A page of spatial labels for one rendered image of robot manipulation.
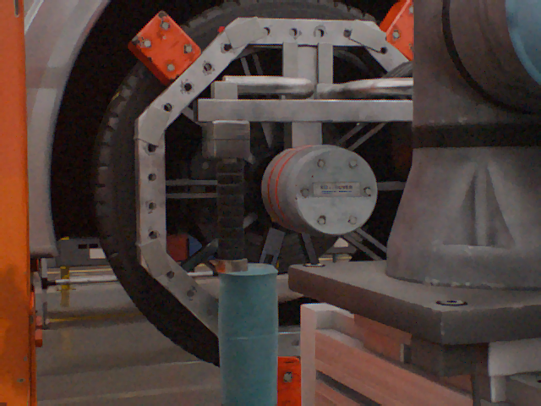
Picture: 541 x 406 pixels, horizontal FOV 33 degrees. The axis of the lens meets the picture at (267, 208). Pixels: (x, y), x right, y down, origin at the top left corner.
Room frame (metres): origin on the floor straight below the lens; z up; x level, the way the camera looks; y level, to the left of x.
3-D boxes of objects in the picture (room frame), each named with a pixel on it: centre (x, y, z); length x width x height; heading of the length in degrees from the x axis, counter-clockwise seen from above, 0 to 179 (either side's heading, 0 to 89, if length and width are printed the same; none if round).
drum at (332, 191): (1.41, -0.08, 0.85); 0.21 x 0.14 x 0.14; 14
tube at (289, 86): (1.34, 0.01, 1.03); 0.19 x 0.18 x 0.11; 14
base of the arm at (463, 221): (0.61, -0.16, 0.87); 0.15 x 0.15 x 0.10
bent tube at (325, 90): (1.39, -0.18, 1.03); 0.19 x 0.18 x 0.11; 14
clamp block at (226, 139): (1.24, 0.06, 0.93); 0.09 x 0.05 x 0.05; 14
